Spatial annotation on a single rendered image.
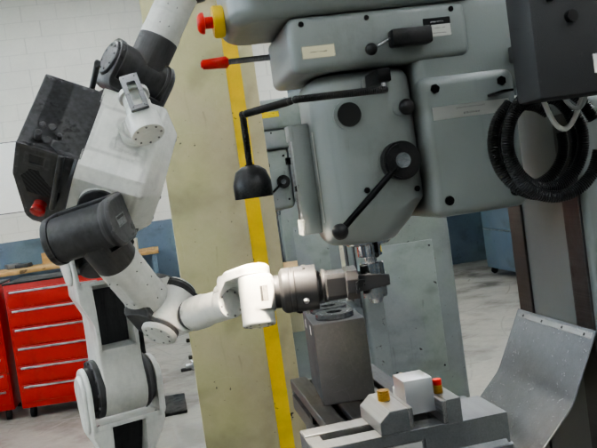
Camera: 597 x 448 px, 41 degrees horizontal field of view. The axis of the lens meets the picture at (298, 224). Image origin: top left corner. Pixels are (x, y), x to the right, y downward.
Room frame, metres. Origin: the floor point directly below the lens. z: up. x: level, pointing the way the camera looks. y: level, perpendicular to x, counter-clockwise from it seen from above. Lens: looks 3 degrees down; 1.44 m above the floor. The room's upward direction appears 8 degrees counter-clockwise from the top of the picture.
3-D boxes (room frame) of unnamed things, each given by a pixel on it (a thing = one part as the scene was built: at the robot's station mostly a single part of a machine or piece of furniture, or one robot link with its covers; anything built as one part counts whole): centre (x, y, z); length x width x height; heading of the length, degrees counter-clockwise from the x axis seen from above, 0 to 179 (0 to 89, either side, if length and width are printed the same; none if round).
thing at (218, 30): (1.51, 0.10, 1.76); 0.06 x 0.02 x 0.06; 10
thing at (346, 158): (1.55, -0.13, 1.47); 0.21 x 0.19 x 0.32; 10
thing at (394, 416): (1.37, -0.11, 1.02); 0.12 x 0.06 x 0.04; 11
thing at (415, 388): (1.38, -0.16, 1.05); 0.06 x 0.05 x 0.06; 11
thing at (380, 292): (1.55, -0.13, 1.23); 0.05 x 0.05 x 0.06
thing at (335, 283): (1.55, -0.04, 1.23); 0.13 x 0.12 x 0.10; 0
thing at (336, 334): (1.89, -0.05, 1.03); 0.22 x 0.12 x 0.20; 6
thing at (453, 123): (1.58, -0.32, 1.47); 0.24 x 0.19 x 0.26; 10
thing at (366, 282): (1.52, -0.13, 1.23); 0.06 x 0.02 x 0.03; 90
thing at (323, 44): (1.55, -0.17, 1.68); 0.34 x 0.24 x 0.10; 100
